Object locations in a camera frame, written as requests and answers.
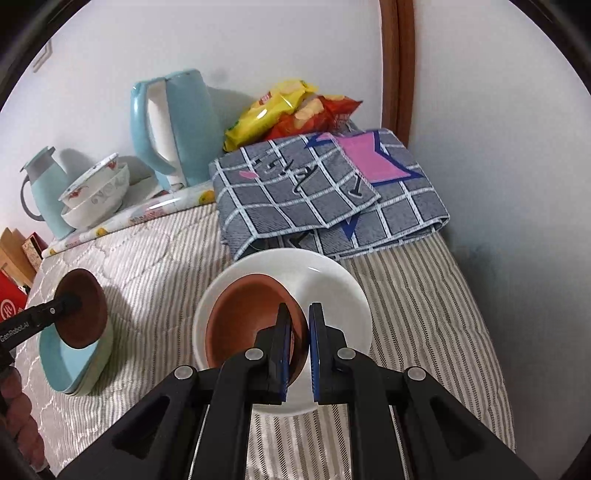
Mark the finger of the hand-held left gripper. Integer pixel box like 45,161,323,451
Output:
28,294,85,335

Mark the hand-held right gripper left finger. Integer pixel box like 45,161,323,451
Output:
60,302,296,480

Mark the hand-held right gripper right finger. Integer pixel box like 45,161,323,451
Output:
308,302,541,480

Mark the brown ceramic bowl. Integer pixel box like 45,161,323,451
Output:
54,268,110,350
205,273,308,386

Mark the blue square plate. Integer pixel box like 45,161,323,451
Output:
39,330,105,395

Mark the person's left hand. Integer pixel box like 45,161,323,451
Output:
0,369,47,480

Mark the red paper bag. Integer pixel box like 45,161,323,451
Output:
0,270,29,324

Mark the wooden chair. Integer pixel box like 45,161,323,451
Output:
0,227,35,289

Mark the striped quilt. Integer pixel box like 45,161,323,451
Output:
14,203,518,480

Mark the large white patterned bowl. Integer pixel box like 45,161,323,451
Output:
61,162,131,230

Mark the light blue thermos jug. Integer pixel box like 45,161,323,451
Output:
19,146,75,241

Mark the floral rolled mat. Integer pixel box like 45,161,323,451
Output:
41,182,217,259

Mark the floral patterned bowl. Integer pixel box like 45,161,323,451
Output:
58,153,122,209

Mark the grey checked cloth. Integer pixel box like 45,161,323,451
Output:
209,128,451,263

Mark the light blue electric kettle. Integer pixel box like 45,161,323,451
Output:
129,69,223,190

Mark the yellow snack bag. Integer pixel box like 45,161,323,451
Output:
224,79,319,153

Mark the red snack bag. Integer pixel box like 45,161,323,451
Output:
265,95,363,141

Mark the brown wooden door frame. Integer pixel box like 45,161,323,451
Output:
379,0,415,144

